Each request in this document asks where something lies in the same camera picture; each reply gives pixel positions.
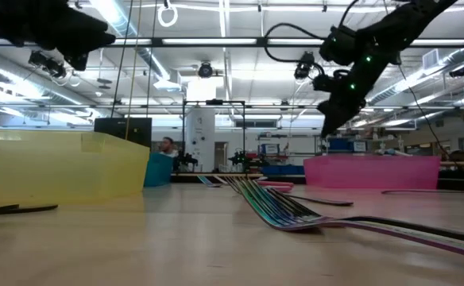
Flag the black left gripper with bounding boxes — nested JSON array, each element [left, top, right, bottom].
[[41, 2, 117, 72]]

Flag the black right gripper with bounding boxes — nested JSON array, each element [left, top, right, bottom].
[[313, 63, 378, 138]]

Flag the teal iridescent fork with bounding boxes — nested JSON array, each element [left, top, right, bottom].
[[226, 176, 464, 262]]

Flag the blue background boxes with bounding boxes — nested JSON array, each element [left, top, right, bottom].
[[327, 137, 367, 153]]

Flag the black ceiling device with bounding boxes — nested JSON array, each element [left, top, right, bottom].
[[28, 50, 68, 79]]

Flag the red-pink plastic bin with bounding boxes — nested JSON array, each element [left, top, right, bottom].
[[303, 154, 442, 190]]

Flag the blue background crate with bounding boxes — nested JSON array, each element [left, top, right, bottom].
[[261, 164, 305, 176]]

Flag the black monitor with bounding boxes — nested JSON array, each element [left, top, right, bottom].
[[94, 117, 153, 149]]

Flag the white column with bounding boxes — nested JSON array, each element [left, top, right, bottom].
[[184, 106, 216, 172]]

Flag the yellow translucent plastic bin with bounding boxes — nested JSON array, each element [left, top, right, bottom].
[[0, 129, 151, 207]]

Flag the person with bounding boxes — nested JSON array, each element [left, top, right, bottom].
[[158, 136, 180, 159]]

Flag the blue plastic bin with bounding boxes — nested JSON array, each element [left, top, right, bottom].
[[143, 153, 174, 187]]

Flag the black overhead camera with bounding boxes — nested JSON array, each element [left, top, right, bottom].
[[294, 50, 316, 80]]

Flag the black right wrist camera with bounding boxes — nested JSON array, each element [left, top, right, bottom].
[[319, 25, 357, 67]]

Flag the white hanging ring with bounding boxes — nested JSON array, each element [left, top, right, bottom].
[[157, 2, 179, 29]]

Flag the black right camera cable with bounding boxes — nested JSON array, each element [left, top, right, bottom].
[[263, 22, 333, 64]]

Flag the white wall vent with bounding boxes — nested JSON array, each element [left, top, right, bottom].
[[422, 48, 440, 71]]

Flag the black ceiling dome camera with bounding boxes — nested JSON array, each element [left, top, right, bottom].
[[198, 61, 214, 79]]

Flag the black background station frame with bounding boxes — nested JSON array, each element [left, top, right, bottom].
[[182, 99, 246, 176]]

